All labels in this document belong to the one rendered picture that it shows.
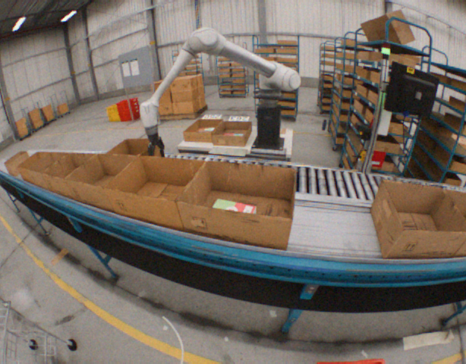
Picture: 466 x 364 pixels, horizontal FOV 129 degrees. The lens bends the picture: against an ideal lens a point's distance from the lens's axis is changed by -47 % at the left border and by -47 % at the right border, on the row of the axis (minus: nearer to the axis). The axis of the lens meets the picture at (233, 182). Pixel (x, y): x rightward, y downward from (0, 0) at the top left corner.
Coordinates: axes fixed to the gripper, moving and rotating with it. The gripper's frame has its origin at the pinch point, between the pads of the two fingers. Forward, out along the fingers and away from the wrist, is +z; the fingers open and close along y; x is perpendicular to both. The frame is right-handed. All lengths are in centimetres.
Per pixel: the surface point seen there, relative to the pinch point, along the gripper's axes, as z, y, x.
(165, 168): -12.9, -29.3, -27.4
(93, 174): -9.2, -37.7, 26.6
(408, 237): -16, -58, -133
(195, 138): 7, 52, -3
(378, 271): -5, -65, -124
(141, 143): -1.7, 20.8, 32.7
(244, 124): 4, 86, -41
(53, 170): -15, -48, 66
